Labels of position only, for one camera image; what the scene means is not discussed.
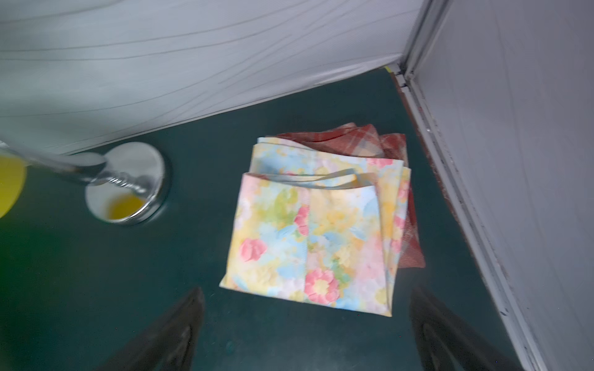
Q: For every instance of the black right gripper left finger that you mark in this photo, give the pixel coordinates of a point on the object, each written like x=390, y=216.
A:
x=169, y=343

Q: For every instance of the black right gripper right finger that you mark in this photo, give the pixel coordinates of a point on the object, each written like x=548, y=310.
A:
x=445, y=342

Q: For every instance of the pastel floral skirt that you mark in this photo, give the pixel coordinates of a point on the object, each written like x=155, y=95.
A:
x=319, y=228

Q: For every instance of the red plaid skirt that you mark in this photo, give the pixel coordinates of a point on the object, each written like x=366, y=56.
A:
x=351, y=140

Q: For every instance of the chrome cup holder stand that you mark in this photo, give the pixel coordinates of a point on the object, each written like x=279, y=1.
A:
x=125, y=186

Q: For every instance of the yellow plastic goblet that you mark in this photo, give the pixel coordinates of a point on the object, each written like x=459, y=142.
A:
x=13, y=173

